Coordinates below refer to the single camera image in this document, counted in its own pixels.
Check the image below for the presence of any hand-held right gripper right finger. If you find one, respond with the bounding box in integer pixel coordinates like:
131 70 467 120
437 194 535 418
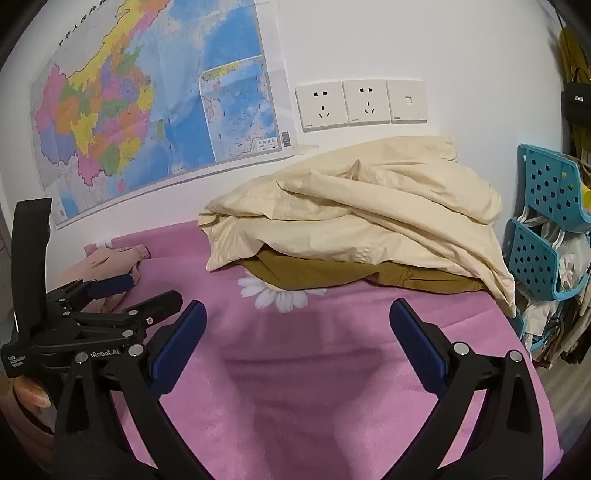
389 298 561 480

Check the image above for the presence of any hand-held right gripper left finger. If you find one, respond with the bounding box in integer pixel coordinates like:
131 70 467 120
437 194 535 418
53 300 208 480

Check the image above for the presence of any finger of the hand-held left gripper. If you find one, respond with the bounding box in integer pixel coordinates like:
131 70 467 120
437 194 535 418
46 273 134 308
83 290 184 333

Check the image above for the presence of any peach pink garment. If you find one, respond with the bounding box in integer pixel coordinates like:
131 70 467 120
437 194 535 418
60 246 152 315

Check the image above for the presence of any cream yellow shirt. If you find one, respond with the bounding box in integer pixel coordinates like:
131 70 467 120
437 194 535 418
198 135 517 319

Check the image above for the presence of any person's left hand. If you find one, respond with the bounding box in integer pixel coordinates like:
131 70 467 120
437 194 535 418
0 378 56 462

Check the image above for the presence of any pink printed bed sheet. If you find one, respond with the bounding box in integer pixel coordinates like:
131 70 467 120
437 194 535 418
46 220 561 480

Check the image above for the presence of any olive brown garment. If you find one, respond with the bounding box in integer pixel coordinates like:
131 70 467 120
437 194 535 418
238 249 485 292

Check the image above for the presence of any pile of plastic bags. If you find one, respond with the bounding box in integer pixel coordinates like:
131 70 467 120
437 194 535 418
517 291 591 367

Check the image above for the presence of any blue perforated plastic basket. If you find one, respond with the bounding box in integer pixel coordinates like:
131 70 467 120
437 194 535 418
517 144 591 233
505 218 587 303

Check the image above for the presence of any black hanging bag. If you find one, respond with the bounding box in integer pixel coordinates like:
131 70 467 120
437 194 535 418
561 83 591 123

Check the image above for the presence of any yellow hanging cloth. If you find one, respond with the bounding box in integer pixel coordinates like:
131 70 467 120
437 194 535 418
558 28 591 158

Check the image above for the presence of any colourful wall map poster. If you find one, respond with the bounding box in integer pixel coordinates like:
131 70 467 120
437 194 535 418
30 0 296 230

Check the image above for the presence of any white wall switch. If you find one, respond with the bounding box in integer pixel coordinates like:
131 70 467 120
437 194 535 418
387 79 428 123

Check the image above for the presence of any white wall socket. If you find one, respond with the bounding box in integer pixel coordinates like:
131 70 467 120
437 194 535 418
295 82 349 132
342 79 391 126

